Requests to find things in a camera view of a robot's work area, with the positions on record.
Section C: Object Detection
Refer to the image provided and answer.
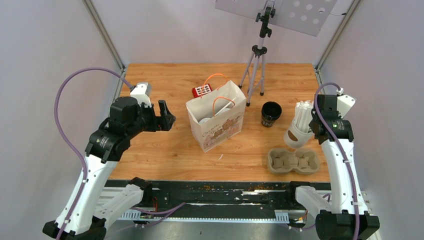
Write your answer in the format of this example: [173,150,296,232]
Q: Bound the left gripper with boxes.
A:
[126,99,177,139]

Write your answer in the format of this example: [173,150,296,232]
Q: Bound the brown paper bag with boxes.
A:
[185,73,247,153]

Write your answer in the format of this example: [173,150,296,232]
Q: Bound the paper straw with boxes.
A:
[212,96,236,116]

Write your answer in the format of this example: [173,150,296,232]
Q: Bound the white plastic cup lid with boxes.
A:
[216,108,231,116]

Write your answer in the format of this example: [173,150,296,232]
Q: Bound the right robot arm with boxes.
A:
[285,94,380,240]

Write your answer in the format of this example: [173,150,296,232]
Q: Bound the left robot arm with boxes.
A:
[42,96,176,240]

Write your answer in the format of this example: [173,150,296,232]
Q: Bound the paper cup of straws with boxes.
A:
[283,100,314,149]

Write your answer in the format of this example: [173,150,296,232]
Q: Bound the red white block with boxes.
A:
[191,83,213,98]

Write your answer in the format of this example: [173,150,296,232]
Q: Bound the cardboard cup carrier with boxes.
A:
[267,148,321,175]

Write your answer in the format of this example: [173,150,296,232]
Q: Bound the tripod stand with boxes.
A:
[238,6,276,107]

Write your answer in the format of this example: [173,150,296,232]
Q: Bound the white perforated board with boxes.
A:
[215,0,337,38]

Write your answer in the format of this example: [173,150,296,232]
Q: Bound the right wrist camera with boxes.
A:
[336,87,356,119]

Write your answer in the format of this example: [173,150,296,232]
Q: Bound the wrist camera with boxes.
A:
[336,87,356,119]
[130,82,152,108]

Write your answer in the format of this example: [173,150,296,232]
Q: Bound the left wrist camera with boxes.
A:
[130,82,152,108]

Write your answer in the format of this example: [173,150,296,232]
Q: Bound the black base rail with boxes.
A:
[96,179,332,223]

